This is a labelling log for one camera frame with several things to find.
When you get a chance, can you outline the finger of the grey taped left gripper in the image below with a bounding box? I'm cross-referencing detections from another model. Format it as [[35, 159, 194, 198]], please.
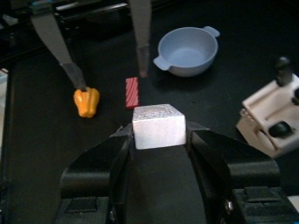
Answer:
[[29, 0, 90, 91], [127, 0, 154, 79]]

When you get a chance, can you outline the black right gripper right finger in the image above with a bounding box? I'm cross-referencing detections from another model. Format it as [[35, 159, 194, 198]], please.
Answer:
[[184, 121, 299, 224]]

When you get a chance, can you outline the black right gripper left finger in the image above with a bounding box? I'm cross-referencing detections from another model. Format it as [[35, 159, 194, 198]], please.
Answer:
[[53, 123, 136, 224]]

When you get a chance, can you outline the white speckled rice block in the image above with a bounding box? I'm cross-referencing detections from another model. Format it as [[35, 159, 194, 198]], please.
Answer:
[[131, 103, 187, 151]]

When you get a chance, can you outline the light blue toy pot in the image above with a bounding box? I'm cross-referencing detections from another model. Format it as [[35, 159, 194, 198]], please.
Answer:
[[152, 25, 220, 78]]

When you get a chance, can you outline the white toy knife block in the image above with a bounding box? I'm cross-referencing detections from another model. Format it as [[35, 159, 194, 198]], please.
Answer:
[[235, 73, 299, 159]]

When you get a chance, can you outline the red striped toy bacon strip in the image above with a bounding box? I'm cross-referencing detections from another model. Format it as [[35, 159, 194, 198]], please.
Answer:
[[124, 76, 142, 109]]

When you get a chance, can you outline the orange toy bell pepper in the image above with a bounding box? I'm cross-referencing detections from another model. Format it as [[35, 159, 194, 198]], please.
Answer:
[[72, 86, 102, 119]]

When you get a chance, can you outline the black toy knife handle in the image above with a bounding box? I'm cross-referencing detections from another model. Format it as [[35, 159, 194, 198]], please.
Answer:
[[274, 56, 295, 88]]

